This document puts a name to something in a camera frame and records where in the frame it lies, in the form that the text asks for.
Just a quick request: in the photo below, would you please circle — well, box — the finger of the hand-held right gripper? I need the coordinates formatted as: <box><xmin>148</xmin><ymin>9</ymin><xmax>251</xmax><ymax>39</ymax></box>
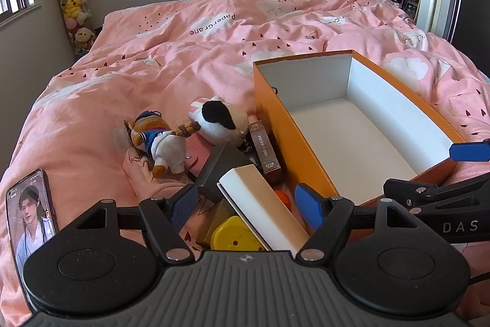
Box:
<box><xmin>383</xmin><ymin>177</ymin><xmax>441</xmax><ymax>213</ymax></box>
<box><xmin>449</xmin><ymin>139</ymin><xmax>490</xmax><ymax>162</ymax></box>

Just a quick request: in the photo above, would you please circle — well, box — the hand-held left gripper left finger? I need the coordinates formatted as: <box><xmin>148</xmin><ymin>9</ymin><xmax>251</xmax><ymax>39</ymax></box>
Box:
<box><xmin>71</xmin><ymin>184</ymin><xmax>200</xmax><ymax>263</ymax></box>

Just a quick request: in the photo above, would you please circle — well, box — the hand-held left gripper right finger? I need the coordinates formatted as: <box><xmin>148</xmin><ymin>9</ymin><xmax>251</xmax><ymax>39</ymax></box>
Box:
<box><xmin>294</xmin><ymin>182</ymin><xmax>425</xmax><ymax>262</ymax></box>

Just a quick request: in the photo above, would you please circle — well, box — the orange knitted ball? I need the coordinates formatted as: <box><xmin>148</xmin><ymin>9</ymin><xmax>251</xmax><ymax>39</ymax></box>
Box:
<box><xmin>273</xmin><ymin>189</ymin><xmax>295</xmax><ymax>213</ymax></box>

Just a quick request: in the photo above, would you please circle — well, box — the white glasses case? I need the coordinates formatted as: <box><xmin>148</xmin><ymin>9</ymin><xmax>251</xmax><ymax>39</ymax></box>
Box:
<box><xmin>217</xmin><ymin>164</ymin><xmax>310</xmax><ymax>252</ymax></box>

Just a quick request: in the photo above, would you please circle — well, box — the dark grey box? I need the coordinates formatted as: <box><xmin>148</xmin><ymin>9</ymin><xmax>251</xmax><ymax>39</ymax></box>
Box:
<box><xmin>194</xmin><ymin>140</ymin><xmax>258</xmax><ymax>203</ymax></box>

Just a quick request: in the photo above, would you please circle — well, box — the yellow plastic container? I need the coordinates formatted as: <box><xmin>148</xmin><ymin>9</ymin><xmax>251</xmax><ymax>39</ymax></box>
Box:
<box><xmin>210</xmin><ymin>216</ymin><xmax>265</xmax><ymax>252</ymax></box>

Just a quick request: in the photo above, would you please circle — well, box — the white and black plush toy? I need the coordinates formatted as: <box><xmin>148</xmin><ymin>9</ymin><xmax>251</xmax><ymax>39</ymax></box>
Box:
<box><xmin>189</xmin><ymin>96</ymin><xmax>249</xmax><ymax>149</ymax></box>

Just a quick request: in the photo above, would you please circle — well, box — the orange cardboard box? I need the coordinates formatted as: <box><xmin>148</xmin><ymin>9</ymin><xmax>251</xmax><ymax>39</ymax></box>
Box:
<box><xmin>253</xmin><ymin>50</ymin><xmax>468</xmax><ymax>241</ymax></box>

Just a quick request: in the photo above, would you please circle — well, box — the olive cardboard box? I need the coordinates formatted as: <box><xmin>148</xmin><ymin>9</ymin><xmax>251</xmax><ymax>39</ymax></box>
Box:
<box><xmin>197</xmin><ymin>199</ymin><xmax>235</xmax><ymax>247</ymax></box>

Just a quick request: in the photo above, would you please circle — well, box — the pink fabric pouch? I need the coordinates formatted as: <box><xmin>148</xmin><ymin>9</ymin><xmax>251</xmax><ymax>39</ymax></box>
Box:
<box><xmin>122</xmin><ymin>149</ymin><xmax>192</xmax><ymax>206</ymax></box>

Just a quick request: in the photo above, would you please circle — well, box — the pink flat box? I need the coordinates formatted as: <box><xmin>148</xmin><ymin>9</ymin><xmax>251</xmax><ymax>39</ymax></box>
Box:
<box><xmin>184</xmin><ymin>141</ymin><xmax>215</xmax><ymax>178</ymax></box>

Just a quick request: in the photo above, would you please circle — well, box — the rose gold cosmetics box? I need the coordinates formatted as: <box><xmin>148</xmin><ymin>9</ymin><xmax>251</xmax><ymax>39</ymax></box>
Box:
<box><xmin>248</xmin><ymin>117</ymin><xmax>283</xmax><ymax>184</ymax></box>

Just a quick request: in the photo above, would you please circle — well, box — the pink printed blanket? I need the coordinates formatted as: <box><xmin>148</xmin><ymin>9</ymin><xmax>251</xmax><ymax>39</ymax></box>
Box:
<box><xmin>0</xmin><ymin>0</ymin><xmax>490</xmax><ymax>316</ymax></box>

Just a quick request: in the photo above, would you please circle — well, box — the smartphone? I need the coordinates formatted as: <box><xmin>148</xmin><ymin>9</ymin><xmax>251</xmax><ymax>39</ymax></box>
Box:
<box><xmin>5</xmin><ymin>169</ymin><xmax>59</xmax><ymax>268</ymax></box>

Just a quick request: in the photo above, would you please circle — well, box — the tube of plush toys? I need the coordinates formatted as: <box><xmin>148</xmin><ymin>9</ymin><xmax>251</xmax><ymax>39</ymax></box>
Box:
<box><xmin>50</xmin><ymin>0</ymin><xmax>96</xmax><ymax>56</ymax></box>

